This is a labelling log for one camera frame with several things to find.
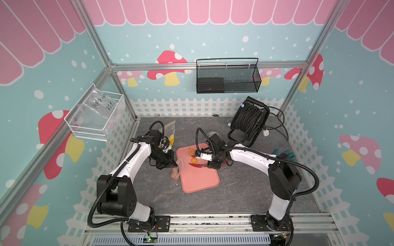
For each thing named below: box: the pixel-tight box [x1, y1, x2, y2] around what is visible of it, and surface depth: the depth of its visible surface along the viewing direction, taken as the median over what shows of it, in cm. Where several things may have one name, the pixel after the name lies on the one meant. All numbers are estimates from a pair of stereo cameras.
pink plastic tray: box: [175, 142, 221, 194], surface depth 90 cm
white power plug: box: [262, 129, 270, 137], surface depth 108 cm
